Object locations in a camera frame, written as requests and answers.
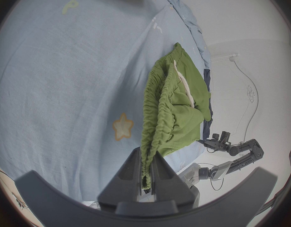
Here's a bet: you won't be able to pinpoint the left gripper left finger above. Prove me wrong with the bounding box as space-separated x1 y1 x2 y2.
97 148 142 210

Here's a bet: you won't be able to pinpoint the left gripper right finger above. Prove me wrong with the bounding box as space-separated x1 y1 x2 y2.
151 150 196 209

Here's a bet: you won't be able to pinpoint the green shorts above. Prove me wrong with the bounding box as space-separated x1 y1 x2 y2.
140 42 212 190

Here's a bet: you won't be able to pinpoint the dark blue garment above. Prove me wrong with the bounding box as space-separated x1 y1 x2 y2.
202 68 214 140

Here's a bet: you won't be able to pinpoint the bed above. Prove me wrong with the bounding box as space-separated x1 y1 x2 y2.
0 0 263 209

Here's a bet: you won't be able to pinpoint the black cable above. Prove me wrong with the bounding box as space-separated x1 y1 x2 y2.
210 179 226 191

